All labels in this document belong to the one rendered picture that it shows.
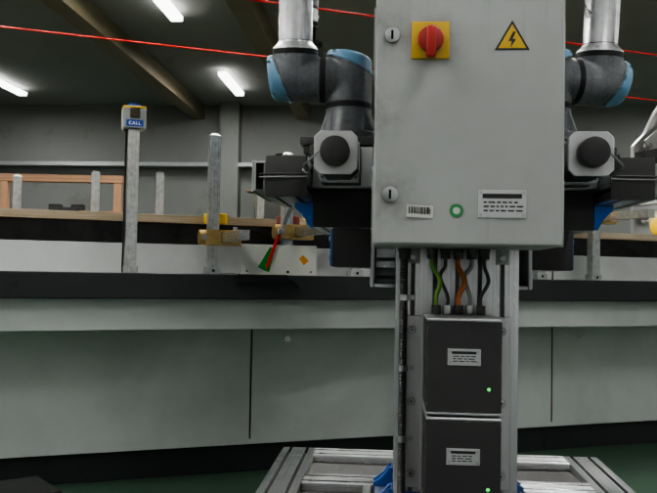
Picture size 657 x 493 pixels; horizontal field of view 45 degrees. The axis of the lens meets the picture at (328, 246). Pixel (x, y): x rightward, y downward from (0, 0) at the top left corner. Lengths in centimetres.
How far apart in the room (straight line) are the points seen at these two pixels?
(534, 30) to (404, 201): 38
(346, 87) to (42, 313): 117
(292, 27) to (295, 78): 13
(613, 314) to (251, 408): 146
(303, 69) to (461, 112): 66
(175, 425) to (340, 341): 66
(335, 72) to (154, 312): 102
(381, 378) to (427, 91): 176
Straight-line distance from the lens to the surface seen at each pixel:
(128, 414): 283
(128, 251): 257
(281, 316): 269
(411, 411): 167
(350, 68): 203
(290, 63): 204
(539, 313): 314
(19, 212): 277
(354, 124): 199
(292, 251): 268
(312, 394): 297
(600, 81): 212
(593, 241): 327
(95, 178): 368
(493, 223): 145
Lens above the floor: 71
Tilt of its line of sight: 2 degrees up
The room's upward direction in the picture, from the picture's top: 1 degrees clockwise
